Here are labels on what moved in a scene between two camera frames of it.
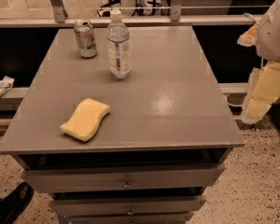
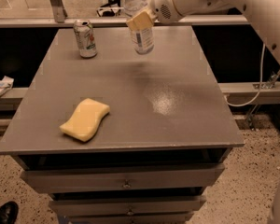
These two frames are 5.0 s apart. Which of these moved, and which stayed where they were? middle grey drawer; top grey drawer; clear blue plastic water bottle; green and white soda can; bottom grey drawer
Moved: clear blue plastic water bottle
Stayed: top grey drawer; bottom grey drawer; middle grey drawer; green and white soda can
